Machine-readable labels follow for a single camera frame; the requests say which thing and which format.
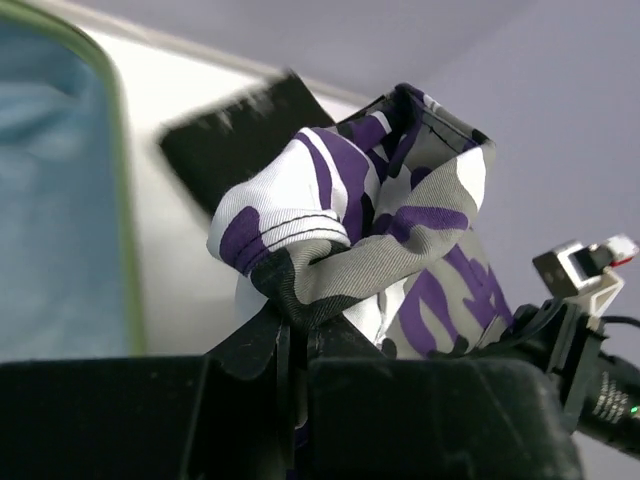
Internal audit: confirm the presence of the black white tie-dye shirt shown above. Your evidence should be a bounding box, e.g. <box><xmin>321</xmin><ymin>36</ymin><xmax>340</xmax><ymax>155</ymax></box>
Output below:
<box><xmin>158</xmin><ymin>71</ymin><xmax>334</xmax><ymax>216</ymax></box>

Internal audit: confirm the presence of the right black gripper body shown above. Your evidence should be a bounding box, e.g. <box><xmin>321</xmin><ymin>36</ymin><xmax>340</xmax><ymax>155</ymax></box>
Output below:
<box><xmin>430</xmin><ymin>299</ymin><xmax>639</xmax><ymax>455</ymax></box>

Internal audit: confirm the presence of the purple grey camouflage garment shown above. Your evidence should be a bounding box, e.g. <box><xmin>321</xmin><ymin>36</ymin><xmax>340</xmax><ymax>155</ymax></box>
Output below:
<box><xmin>207</xmin><ymin>84</ymin><xmax>513</xmax><ymax>359</ymax></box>

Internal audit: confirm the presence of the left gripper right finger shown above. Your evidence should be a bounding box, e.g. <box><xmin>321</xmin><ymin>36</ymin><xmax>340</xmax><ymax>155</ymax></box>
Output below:
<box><xmin>304</xmin><ymin>320</ymin><xmax>583</xmax><ymax>479</ymax></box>

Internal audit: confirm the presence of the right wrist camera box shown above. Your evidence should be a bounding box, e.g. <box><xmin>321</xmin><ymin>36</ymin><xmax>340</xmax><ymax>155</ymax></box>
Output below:
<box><xmin>532</xmin><ymin>234</ymin><xmax>639</xmax><ymax>318</ymax></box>

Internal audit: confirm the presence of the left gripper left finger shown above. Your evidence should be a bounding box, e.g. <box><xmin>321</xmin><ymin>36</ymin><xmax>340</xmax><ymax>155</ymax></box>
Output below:
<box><xmin>1</xmin><ymin>309</ymin><xmax>293</xmax><ymax>479</ymax></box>

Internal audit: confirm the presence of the green hard-shell suitcase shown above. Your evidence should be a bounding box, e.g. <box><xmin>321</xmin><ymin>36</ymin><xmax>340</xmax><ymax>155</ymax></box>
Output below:
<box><xmin>1</xmin><ymin>1</ymin><xmax>145</xmax><ymax>360</ymax></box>

